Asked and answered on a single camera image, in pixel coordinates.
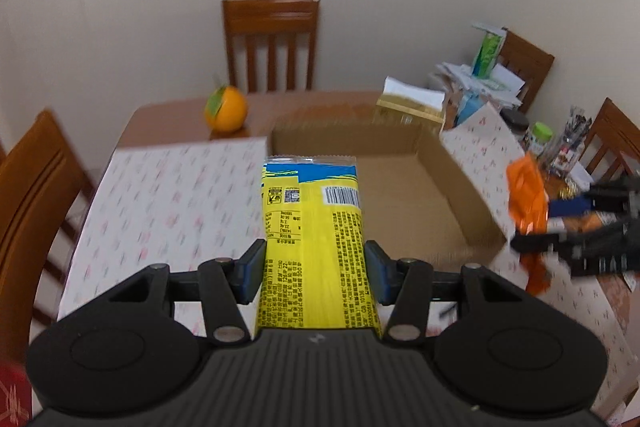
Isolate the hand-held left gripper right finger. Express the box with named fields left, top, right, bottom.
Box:
left=365, top=239, right=526, bottom=340

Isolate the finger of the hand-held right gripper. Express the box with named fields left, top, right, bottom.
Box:
left=510, top=214, right=640, bottom=253
left=548, top=177, right=640, bottom=217

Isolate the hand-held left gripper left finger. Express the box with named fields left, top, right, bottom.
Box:
left=107, top=239, right=267, bottom=343

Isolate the orange snack packet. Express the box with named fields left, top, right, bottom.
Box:
left=506, top=156, right=552, bottom=296

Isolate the yellow blue snack packet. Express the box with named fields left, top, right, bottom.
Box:
left=255, top=155, right=386, bottom=340

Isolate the cardboard box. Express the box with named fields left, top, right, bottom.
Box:
left=270, top=102, right=512, bottom=280

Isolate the clear pen holder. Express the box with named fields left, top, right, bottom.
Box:
left=547, top=107, right=593, bottom=178

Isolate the green lid jar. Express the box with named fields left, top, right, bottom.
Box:
left=525, top=122, right=553, bottom=158

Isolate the wooden chair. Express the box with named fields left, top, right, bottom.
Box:
left=497, top=27, right=556, bottom=115
left=582, top=97, right=640, bottom=188
left=0, top=108, right=98, bottom=348
left=221, top=0, right=322, bottom=95

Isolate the floral tablecloth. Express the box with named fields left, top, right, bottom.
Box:
left=57, top=99, right=640, bottom=427

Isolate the dark lid jar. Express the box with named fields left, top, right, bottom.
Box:
left=500, top=109, right=530, bottom=145

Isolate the light blue box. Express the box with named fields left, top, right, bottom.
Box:
left=456, top=93, right=483, bottom=128

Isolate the pile of papers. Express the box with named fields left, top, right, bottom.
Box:
left=427, top=62, right=526, bottom=108

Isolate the orange fruit with green label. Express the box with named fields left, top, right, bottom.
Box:
left=203, top=74, right=249, bottom=132

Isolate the gold tissue pack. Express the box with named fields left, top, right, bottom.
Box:
left=375, top=77, right=447, bottom=126

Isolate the green white carton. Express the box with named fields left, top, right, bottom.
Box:
left=470, top=22, right=506, bottom=80

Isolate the red cloth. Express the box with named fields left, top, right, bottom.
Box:
left=0, top=359, right=33, bottom=427

